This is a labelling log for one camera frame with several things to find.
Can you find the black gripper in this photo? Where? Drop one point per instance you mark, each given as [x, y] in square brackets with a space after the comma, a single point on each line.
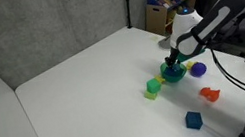
[173, 57]

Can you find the green translucent bowl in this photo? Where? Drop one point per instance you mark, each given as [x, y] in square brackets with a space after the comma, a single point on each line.
[173, 77]

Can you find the yellow toy figure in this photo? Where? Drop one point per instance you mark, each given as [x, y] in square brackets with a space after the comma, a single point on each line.
[190, 65]

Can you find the yellow star toy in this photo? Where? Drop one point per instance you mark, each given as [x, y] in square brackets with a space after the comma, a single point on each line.
[159, 79]

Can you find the lime green block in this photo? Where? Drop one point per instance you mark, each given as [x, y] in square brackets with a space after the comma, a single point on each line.
[150, 95]

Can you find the orange toy figure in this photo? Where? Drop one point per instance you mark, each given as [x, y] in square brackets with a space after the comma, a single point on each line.
[210, 93]

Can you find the wooden toy shelf with bins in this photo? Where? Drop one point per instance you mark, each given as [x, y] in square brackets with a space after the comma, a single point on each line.
[157, 16]

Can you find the grey metal plate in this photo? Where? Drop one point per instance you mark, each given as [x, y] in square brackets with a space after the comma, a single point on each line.
[164, 43]

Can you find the purple ball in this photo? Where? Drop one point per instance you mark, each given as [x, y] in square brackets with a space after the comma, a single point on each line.
[198, 69]

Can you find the pale yellow tape piece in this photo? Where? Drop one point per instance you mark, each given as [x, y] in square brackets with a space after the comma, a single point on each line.
[155, 38]

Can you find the teal blue cube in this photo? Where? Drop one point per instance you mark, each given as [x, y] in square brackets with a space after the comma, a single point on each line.
[194, 120]

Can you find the black vertical pole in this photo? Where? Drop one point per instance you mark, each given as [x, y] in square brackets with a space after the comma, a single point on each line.
[126, 1]

